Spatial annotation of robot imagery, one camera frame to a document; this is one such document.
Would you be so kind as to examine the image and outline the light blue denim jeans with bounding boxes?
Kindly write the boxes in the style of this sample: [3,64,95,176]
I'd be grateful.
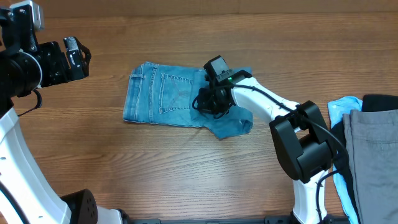
[123,62,254,139]

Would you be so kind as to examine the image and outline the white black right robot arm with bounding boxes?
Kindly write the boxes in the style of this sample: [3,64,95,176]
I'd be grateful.
[192,56,337,223]

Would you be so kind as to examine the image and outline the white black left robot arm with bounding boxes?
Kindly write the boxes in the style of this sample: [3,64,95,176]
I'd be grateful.
[1,37,130,223]

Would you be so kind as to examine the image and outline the brown cardboard back panel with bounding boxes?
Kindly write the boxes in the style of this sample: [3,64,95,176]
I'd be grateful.
[0,0,398,19]

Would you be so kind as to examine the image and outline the light blue shirt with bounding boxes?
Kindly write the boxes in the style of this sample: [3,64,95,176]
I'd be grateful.
[327,96,363,224]

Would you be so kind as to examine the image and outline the black garment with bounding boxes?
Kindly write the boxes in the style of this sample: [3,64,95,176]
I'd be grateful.
[329,94,398,218]

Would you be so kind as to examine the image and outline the grey trousers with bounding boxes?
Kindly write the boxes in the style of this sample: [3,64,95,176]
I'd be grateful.
[343,110,397,223]

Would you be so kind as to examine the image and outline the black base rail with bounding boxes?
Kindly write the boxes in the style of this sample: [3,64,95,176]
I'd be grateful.
[130,216,293,224]

